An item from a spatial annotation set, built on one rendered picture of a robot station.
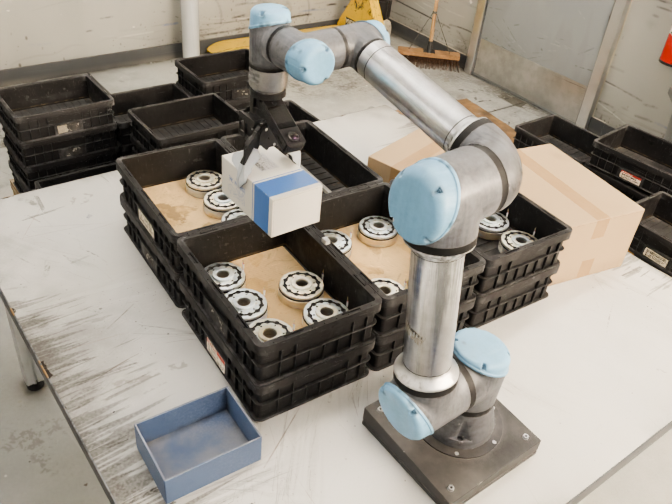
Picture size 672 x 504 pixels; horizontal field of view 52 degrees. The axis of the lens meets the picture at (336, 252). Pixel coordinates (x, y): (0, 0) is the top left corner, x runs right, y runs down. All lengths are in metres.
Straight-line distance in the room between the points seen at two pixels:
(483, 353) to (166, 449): 0.65
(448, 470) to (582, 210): 0.88
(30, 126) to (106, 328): 1.42
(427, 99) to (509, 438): 0.72
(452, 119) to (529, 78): 3.82
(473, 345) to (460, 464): 0.25
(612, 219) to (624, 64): 2.65
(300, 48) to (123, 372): 0.81
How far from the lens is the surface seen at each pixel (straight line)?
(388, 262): 1.72
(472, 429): 1.43
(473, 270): 1.60
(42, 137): 3.02
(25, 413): 2.54
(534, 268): 1.81
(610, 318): 1.97
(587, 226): 1.95
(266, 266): 1.67
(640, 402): 1.78
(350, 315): 1.40
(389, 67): 1.24
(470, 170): 1.02
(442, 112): 1.17
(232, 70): 3.60
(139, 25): 4.92
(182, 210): 1.87
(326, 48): 1.24
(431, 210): 0.98
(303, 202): 1.40
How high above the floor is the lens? 1.86
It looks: 36 degrees down
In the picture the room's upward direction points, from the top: 6 degrees clockwise
